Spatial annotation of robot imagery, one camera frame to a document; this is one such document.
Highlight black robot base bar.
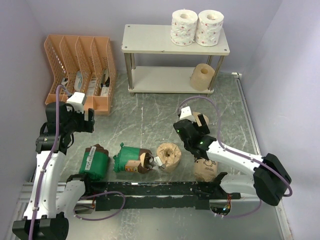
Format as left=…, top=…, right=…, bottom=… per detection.
left=66, top=172, right=228, bottom=211

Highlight orange plastic file organizer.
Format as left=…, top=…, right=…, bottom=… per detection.
left=44, top=34, right=117, bottom=115

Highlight brown printed wrapped roll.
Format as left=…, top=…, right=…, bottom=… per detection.
left=193, top=158, right=218, bottom=182

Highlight green brown wrapped roll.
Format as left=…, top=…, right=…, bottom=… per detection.
left=113, top=142, right=154, bottom=174

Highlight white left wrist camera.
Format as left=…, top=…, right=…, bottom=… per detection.
left=66, top=91, right=87, bottom=114

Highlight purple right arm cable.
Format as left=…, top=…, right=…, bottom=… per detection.
left=176, top=95, right=293, bottom=219

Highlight white dotted paper roll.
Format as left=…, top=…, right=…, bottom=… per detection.
left=170, top=9, right=198, bottom=46

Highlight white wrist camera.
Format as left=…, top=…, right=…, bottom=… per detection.
left=179, top=106, right=195, bottom=123
left=66, top=91, right=87, bottom=114

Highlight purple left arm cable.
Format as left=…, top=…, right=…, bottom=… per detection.
left=27, top=84, right=83, bottom=240

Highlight tan paper towel roll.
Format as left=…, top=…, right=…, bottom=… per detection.
left=190, top=63, right=215, bottom=91

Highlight papers in organizer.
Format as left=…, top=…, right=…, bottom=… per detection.
left=61, top=69, right=111, bottom=97

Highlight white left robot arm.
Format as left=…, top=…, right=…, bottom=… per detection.
left=12, top=101, right=95, bottom=240

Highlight brown wrapped paper roll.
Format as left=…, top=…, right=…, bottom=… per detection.
left=156, top=143, right=182, bottom=173

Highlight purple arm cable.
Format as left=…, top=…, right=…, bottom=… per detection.
left=27, top=84, right=83, bottom=240
left=176, top=95, right=293, bottom=219

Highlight white paper towel roll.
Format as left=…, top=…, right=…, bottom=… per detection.
left=195, top=9, right=224, bottom=47

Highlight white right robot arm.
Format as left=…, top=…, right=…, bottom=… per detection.
left=173, top=119, right=292, bottom=206

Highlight white two-tier shelf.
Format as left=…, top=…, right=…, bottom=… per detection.
left=121, top=24, right=230, bottom=96

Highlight aluminium frame rail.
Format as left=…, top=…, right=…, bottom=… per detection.
left=4, top=71, right=292, bottom=240

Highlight green wrapped roll with label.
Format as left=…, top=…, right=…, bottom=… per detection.
left=78, top=144, right=109, bottom=181

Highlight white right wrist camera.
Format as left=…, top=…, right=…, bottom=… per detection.
left=179, top=106, right=195, bottom=123

